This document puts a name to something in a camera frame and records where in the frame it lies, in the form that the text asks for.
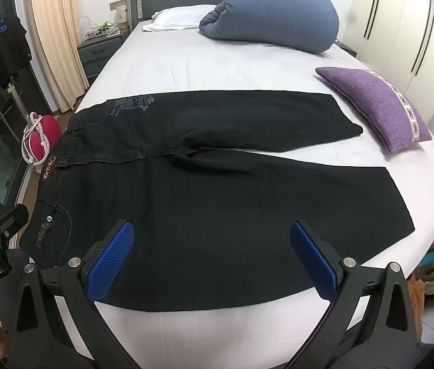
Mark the dark grey nightstand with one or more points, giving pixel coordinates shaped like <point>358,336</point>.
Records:
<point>347,49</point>
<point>98,53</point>

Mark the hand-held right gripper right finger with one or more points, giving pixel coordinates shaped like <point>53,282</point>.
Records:
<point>313,257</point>

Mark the white pillow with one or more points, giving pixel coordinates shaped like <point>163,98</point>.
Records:
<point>178,19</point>

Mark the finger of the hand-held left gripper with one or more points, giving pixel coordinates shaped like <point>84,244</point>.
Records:
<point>5,223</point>

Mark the metal clothes rack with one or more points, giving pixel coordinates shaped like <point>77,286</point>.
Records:
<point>9,96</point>

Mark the red round object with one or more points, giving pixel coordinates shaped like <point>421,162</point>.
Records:
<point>51,132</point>

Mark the blue-grey pillow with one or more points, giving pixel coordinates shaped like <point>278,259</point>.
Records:
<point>270,11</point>

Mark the purple cushion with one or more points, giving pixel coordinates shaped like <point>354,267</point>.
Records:
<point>374,103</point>

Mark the white paper bag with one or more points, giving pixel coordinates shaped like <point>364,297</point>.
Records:
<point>120,15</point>

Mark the black pants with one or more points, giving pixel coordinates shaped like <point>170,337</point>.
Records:
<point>217,207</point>

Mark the beige curtain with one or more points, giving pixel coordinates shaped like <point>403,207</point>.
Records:
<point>53,27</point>

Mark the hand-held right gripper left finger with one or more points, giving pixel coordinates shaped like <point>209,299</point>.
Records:
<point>111,255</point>

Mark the white wardrobe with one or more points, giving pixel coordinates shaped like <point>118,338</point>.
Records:
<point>401,19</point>

